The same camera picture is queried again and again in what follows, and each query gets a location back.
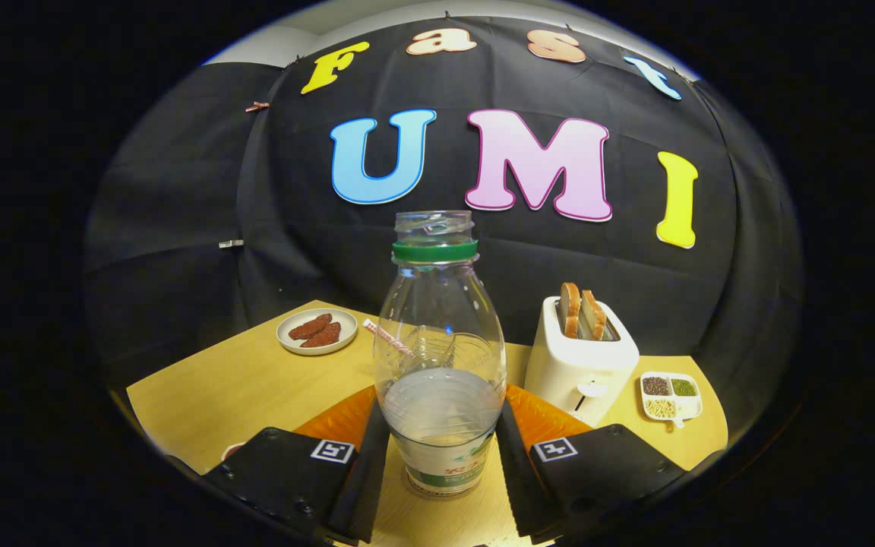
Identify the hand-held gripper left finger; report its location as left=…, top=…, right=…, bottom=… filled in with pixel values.
left=202, top=386, right=391, bottom=544

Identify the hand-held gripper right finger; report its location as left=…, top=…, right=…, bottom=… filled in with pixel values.
left=494, top=386, right=687, bottom=542

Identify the clear plastic juice bottle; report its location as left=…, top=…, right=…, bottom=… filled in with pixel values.
left=373, top=210, right=508, bottom=498

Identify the white toaster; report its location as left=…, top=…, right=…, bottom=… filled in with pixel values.
left=523, top=296, right=640, bottom=428

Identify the striped paper straw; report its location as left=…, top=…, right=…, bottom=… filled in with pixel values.
left=362, top=319, right=415, bottom=358

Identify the brown sausage piece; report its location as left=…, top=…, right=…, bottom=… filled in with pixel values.
left=288, top=313, right=333, bottom=340
left=301, top=321, right=342, bottom=349

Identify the wooden table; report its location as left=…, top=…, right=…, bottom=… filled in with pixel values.
left=126, top=300, right=729, bottom=547

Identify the white divided seed dish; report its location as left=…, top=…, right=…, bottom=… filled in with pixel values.
left=640, top=371, right=703, bottom=429

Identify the white round plate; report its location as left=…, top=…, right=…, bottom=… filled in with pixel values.
left=276, top=308, right=359, bottom=356

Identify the toast slice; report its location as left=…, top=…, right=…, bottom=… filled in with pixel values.
left=559, top=283, right=582, bottom=339
left=580, top=289, right=608, bottom=341

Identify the black backdrop cloth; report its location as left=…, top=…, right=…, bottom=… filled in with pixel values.
left=82, top=15, right=803, bottom=426

